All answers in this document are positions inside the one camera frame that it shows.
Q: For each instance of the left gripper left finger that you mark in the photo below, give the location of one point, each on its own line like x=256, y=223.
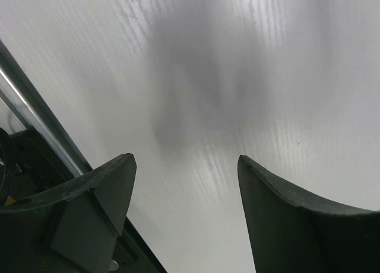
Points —
x=72, y=227

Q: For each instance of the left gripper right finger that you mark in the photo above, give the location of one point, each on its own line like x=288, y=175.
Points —
x=294, y=230

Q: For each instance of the aluminium frame rail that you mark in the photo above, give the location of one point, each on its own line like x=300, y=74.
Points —
x=26, y=106

